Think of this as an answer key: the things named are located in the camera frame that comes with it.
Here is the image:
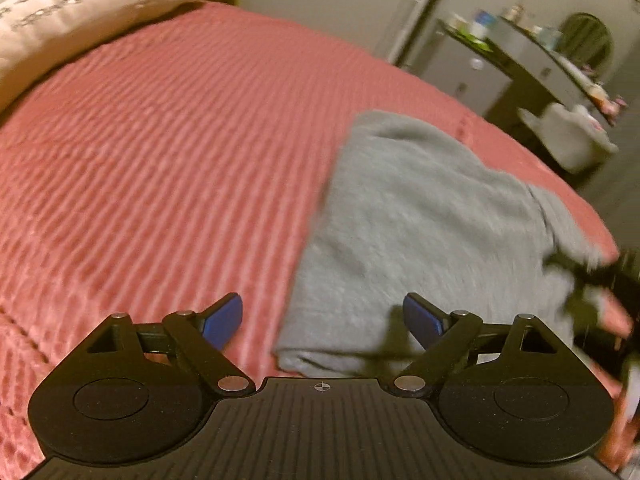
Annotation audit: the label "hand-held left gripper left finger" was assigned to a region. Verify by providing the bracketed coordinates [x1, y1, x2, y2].
[85, 293, 257, 399]

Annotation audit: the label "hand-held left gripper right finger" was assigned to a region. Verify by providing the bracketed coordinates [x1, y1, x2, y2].
[390, 293, 566, 399]

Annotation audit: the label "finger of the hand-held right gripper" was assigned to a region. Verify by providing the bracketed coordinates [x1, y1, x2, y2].
[546, 253, 626, 311]

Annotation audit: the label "grey fleece pants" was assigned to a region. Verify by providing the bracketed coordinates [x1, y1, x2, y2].
[272, 110, 610, 379]

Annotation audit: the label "grey plush chair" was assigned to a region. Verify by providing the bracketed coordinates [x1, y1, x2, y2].
[517, 102, 621, 175]

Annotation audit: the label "pink ribbed bedspread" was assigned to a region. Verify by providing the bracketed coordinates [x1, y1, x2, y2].
[0, 0, 637, 480]

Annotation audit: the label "pink plush toy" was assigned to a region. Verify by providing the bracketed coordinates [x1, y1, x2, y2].
[589, 80, 627, 117]

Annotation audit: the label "grey dressing table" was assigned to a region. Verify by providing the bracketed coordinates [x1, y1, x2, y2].
[486, 14, 617, 127]

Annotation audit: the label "round table mirror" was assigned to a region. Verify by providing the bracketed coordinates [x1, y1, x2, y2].
[554, 12, 616, 70]

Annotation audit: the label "grey bedside cabinet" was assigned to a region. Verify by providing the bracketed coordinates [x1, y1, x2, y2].
[434, 17, 517, 112]

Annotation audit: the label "green cloth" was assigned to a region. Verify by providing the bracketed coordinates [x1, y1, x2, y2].
[452, 27, 489, 45]

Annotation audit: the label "blue and white container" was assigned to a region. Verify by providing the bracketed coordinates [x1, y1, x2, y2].
[470, 9, 495, 41]

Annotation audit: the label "white pole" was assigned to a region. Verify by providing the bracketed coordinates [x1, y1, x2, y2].
[389, 0, 452, 67]

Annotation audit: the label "pink plush pillow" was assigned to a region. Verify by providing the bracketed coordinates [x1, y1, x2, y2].
[0, 0, 212, 112]

